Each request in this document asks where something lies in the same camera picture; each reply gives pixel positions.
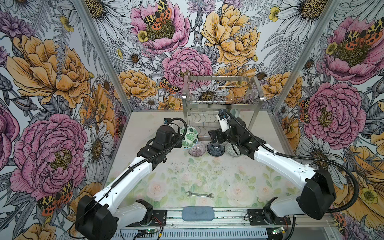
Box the green leaf pattern bowl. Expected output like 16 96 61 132
181 126 199 149

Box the dark grey petal bowl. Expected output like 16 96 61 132
207 143 225 157

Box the purple striped bowl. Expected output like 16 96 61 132
188 142 206 157

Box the mint green glazed bowl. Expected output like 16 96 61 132
230 109 240 118

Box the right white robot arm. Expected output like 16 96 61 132
209 109 337 224

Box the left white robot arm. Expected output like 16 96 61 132
74 118 187 240

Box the steel two-tier dish rack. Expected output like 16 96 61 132
182 76 265 142

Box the pale patterned bottom bowl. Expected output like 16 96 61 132
225 143 242 158

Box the steel open-end wrench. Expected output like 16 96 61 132
186 191 215 199

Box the blue grey oval sponge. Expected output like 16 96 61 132
182 206 215 222

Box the left black corrugated cable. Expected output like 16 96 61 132
68 117 188 239

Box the black corrugated cable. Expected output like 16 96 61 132
223 109 360 240
68 117 188 239

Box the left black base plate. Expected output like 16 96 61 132
129 210 168 227

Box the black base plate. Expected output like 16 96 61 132
129 210 168 227
243 209 291 226

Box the aluminium front rail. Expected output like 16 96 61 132
163 208 337 230

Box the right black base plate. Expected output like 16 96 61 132
243 209 291 226

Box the white vented cable duct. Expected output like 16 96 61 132
112 228 268 240

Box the right black corrugated cable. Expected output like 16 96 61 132
223 109 360 240

